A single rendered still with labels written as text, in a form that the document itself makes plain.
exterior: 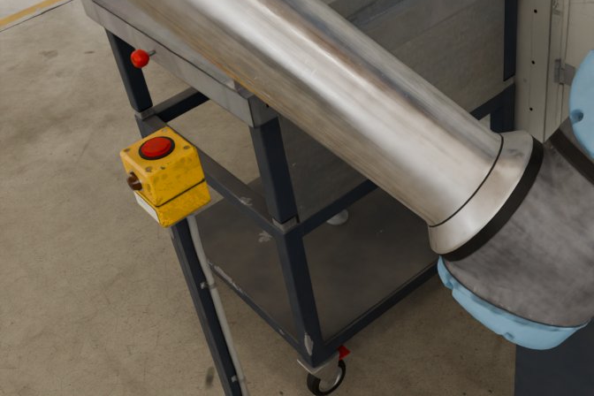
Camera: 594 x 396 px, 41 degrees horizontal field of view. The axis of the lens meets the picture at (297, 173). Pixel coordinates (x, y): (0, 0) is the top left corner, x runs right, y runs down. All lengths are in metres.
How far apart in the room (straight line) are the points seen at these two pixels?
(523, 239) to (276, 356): 1.25
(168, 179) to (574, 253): 0.54
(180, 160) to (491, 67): 0.82
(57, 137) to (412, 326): 1.51
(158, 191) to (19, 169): 1.78
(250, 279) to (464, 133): 1.19
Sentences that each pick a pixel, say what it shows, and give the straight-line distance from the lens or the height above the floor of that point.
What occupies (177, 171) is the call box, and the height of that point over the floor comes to 0.88.
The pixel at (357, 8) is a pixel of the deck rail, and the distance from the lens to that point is 1.35.
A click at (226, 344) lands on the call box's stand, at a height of 0.49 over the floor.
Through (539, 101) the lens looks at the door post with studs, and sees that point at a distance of 1.78.
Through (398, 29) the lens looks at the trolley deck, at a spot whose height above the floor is 0.82.
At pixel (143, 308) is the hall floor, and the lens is 2.14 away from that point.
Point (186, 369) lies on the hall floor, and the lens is 1.97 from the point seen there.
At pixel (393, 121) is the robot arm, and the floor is 1.08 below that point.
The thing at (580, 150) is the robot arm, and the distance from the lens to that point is 0.77.
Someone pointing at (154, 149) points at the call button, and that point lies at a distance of 1.07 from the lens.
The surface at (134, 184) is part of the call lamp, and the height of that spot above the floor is 0.87.
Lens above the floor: 1.51
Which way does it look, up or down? 39 degrees down
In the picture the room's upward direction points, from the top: 11 degrees counter-clockwise
